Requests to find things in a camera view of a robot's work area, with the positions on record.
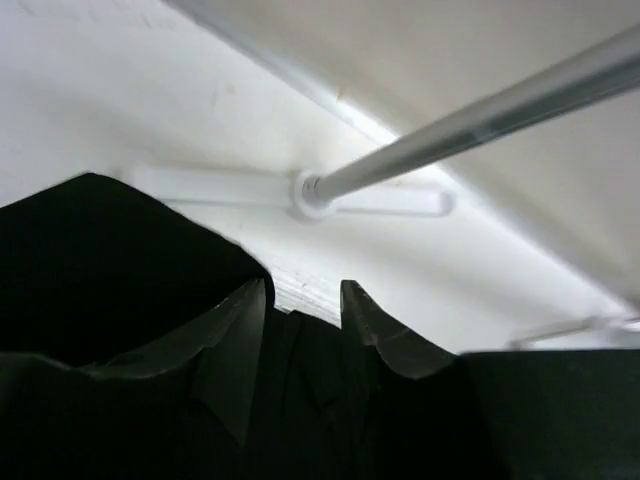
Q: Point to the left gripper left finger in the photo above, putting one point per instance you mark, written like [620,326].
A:
[176,408]

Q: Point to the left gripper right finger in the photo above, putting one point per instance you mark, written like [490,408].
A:
[552,414]

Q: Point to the black trousers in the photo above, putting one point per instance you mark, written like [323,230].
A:
[92,269]

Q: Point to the white clothes rack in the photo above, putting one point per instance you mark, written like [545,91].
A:
[605,70]

